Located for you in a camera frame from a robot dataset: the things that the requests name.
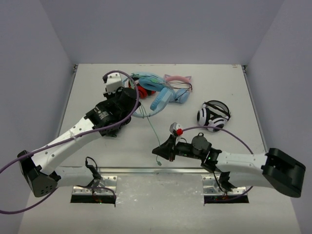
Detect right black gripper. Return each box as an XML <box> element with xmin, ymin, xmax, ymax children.
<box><xmin>153</xmin><ymin>135</ymin><xmax>203</xmax><ymax>162</ymax></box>

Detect green headphone cable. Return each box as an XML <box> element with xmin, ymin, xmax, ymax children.
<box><xmin>129</xmin><ymin>73</ymin><xmax>176</xmax><ymax>168</ymax></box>

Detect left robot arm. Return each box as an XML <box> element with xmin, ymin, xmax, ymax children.
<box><xmin>18</xmin><ymin>87</ymin><xmax>140</xmax><ymax>197</ymax></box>

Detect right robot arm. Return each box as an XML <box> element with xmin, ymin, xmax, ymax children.
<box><xmin>152</xmin><ymin>133</ymin><xmax>306</xmax><ymax>198</ymax></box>

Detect red headphones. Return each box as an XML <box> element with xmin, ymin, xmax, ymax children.
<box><xmin>128</xmin><ymin>80</ymin><xmax>156</xmax><ymax>99</ymax></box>

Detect white black headphones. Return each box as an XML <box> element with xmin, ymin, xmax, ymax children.
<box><xmin>196</xmin><ymin>100</ymin><xmax>231</xmax><ymax>133</ymax></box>

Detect pink blue cat-ear headphones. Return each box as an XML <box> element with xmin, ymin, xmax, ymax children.
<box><xmin>163</xmin><ymin>74</ymin><xmax>193</xmax><ymax>104</ymax></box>

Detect metal rail bracket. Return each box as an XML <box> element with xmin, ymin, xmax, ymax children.
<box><xmin>52</xmin><ymin>167</ymin><xmax>247</xmax><ymax>195</ymax></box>

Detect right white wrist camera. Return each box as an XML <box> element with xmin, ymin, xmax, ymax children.
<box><xmin>169</xmin><ymin>122</ymin><xmax>183</xmax><ymax>142</ymax></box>

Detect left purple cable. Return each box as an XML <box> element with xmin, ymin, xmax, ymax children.
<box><xmin>0</xmin><ymin>70</ymin><xmax>140</xmax><ymax>215</ymax></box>

